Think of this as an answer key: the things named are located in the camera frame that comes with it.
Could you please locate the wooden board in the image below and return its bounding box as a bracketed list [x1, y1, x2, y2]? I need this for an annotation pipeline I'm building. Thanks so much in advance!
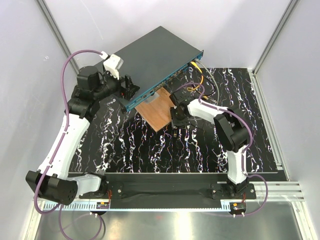
[135, 87, 174, 132]

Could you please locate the small brass metal part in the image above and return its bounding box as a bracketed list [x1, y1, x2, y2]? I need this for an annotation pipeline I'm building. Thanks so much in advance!
[173, 128, 178, 138]

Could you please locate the black marble pattern mat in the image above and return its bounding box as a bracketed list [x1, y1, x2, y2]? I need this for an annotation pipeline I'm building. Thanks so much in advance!
[69, 68, 277, 173]

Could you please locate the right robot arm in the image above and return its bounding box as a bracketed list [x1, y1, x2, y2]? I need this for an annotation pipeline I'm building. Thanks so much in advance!
[169, 91, 253, 199]

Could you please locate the black cable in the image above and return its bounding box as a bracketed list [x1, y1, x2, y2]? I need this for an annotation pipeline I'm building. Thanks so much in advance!
[189, 74, 217, 97]

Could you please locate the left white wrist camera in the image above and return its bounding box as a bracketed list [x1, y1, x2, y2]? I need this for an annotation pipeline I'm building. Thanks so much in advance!
[100, 51, 124, 80]

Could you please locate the grey metal bracket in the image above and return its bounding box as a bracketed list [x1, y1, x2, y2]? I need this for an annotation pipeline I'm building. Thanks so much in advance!
[144, 92, 160, 104]

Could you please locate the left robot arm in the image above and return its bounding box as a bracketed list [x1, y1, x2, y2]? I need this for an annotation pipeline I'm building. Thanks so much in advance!
[25, 66, 140, 206]

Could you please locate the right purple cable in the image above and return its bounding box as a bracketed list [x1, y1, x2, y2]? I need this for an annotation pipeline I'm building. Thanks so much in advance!
[178, 83, 269, 218]

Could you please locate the purple cable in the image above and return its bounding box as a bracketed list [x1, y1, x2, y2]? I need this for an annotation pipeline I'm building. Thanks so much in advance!
[178, 83, 269, 218]
[33, 49, 107, 238]

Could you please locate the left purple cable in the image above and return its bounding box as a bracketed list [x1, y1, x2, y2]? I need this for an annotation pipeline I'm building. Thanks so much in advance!
[33, 49, 107, 238]

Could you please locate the grey ethernet cable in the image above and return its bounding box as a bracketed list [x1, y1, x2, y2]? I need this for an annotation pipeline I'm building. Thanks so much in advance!
[194, 58, 221, 106]

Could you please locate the teal network switch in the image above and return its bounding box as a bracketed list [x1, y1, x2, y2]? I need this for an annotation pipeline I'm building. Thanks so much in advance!
[114, 26, 204, 113]

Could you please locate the yellow ethernet cable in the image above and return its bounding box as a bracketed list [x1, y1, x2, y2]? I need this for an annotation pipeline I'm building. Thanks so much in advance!
[186, 61, 208, 100]

